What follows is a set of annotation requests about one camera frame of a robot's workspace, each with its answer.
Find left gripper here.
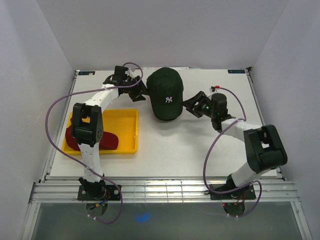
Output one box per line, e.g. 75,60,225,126
123,76,153,103

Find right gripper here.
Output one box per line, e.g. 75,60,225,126
180,91,216,119

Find dark green baseball cap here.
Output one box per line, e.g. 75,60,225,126
146,67,184,121

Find red baseball cap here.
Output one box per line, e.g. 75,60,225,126
62,113,119,155

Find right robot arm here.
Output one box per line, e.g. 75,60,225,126
182,86,288,199

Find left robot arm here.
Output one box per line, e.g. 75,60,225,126
71,62,148,202

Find yellow plastic tray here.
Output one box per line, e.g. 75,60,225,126
61,108,140,156

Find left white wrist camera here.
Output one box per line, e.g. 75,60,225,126
124,68,135,79

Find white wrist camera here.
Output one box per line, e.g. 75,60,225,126
124,68,135,79
209,85,220,94

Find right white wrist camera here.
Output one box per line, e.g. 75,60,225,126
209,85,220,94

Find aluminium frame rail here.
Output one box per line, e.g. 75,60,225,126
29,178,300,203

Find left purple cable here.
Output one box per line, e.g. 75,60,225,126
44,62,145,225

